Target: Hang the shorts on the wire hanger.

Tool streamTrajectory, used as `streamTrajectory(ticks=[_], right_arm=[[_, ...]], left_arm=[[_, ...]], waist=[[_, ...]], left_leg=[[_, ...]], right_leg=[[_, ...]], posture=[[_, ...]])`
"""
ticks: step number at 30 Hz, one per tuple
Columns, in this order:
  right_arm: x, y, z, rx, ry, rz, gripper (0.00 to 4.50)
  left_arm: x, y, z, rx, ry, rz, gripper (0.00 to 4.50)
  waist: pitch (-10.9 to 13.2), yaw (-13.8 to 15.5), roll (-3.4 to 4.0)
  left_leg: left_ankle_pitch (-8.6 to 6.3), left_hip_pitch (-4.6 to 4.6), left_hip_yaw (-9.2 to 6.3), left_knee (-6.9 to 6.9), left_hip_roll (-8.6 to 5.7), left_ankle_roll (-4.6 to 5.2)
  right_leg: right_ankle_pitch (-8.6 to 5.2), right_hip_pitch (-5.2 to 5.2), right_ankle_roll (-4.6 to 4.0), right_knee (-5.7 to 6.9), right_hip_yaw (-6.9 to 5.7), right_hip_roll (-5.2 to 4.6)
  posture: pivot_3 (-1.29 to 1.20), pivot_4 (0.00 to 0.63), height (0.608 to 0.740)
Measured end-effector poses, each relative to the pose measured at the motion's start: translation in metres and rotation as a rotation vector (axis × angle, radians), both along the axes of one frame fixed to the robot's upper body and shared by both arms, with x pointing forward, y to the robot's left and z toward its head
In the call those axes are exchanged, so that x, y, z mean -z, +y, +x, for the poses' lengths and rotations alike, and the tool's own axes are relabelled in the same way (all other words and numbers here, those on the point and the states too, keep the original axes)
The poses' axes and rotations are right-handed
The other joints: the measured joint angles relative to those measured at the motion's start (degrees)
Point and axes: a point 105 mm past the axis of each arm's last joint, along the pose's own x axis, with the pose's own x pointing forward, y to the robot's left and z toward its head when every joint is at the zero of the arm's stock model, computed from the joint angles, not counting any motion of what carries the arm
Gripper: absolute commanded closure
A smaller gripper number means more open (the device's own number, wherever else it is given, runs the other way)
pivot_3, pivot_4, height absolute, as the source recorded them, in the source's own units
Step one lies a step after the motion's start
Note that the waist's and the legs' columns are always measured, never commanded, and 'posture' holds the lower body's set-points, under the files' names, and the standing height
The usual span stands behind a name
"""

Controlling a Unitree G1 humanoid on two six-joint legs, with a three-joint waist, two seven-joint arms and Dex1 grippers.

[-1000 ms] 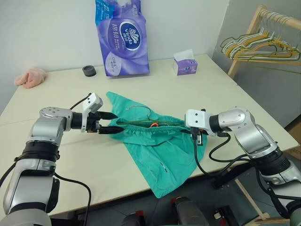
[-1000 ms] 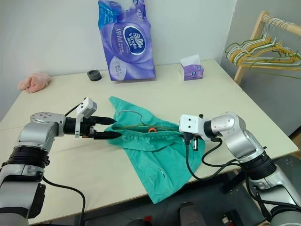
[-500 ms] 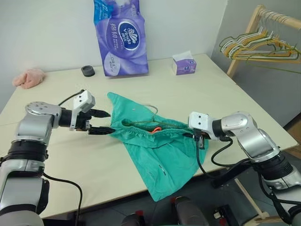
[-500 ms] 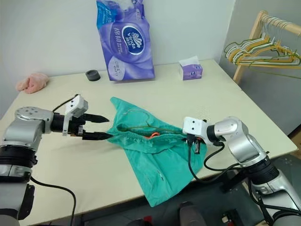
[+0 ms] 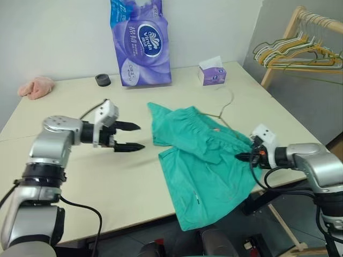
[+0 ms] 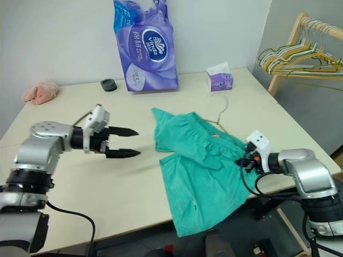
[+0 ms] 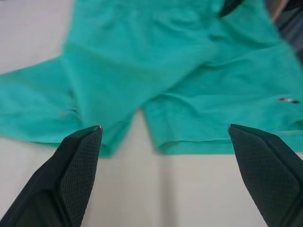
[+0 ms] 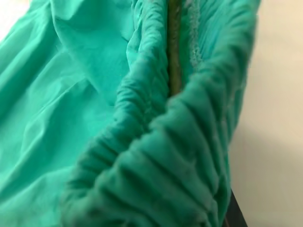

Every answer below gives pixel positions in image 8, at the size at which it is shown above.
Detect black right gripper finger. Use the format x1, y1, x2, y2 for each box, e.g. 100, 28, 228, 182
227, 190, 249, 227

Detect teal green shorts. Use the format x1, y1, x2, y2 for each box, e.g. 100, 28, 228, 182
0, 0, 259, 227

